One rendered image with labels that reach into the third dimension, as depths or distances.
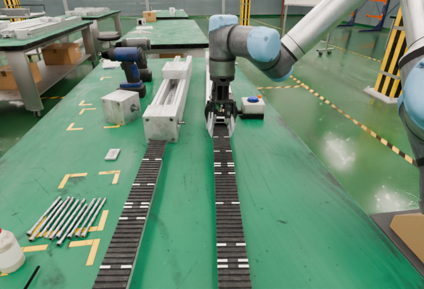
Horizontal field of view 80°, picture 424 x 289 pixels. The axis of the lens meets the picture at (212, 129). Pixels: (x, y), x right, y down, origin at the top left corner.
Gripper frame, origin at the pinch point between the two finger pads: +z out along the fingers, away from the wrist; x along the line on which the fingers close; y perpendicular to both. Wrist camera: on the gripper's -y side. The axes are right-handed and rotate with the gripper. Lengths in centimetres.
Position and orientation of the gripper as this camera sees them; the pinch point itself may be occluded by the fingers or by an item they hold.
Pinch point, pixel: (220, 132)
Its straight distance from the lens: 83.6
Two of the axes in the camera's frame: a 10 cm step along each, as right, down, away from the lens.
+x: 10.0, -0.1, 0.1
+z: 0.0, 8.8, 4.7
